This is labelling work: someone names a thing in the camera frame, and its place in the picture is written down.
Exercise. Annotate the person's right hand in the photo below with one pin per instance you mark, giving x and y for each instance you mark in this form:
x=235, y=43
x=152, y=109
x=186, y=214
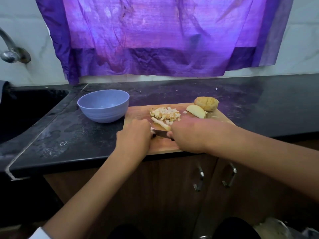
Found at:
x=194, y=134

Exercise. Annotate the person's left hand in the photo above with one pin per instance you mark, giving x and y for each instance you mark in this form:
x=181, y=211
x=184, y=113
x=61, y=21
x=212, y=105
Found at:
x=132, y=141

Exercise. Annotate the potato slice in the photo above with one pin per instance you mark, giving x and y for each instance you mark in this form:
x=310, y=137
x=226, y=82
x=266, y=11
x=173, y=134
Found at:
x=197, y=111

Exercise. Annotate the rounded potato end piece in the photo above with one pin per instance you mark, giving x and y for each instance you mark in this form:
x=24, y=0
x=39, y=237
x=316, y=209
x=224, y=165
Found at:
x=206, y=103

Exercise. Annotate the tan potato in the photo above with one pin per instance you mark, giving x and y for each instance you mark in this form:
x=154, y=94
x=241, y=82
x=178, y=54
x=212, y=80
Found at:
x=160, y=124

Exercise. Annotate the pile of diced potato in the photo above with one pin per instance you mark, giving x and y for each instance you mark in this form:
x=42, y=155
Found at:
x=165, y=114

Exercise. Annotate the blue bowl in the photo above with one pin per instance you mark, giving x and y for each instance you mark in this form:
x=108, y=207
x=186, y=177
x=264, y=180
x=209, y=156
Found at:
x=102, y=105

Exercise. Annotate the person's left forearm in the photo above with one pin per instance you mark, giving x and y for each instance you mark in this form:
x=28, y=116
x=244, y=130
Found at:
x=84, y=201

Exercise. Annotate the person's right forearm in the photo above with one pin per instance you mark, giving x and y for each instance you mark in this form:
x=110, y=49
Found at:
x=271, y=156

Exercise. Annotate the person's dark trousers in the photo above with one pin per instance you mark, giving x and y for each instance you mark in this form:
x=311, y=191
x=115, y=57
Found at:
x=234, y=230

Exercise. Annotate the wooden cutting board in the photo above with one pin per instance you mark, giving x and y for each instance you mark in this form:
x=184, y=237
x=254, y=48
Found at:
x=139, y=113

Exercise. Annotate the white rubber band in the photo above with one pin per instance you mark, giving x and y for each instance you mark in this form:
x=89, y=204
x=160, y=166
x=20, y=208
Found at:
x=61, y=143

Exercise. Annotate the purple cloth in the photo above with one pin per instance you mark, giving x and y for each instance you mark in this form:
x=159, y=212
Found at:
x=164, y=32

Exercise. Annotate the dark sink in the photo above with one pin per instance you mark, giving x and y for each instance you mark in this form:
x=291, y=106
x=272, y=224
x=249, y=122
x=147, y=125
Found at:
x=27, y=112

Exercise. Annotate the red and white plastic bag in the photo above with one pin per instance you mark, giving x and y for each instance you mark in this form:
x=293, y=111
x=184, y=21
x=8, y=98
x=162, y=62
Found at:
x=286, y=229

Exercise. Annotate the grey cloth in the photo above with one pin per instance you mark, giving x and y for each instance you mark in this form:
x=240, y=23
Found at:
x=3, y=89

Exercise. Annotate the metal faucet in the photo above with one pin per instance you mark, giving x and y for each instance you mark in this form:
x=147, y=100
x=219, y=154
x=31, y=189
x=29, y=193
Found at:
x=15, y=54

